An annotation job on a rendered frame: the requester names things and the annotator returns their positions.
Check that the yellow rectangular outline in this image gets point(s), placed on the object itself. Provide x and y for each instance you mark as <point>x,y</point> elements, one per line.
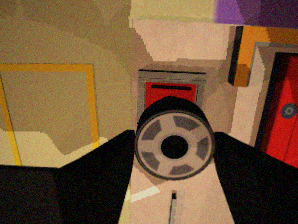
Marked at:
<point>49,68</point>

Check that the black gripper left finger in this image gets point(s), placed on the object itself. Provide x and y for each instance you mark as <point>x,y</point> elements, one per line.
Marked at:
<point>88,190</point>

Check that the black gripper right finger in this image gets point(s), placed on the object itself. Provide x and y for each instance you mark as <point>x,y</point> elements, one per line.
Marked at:
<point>259,189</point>

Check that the black wheel with grey hub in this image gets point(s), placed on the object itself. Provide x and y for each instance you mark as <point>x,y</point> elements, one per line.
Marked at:
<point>167,117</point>

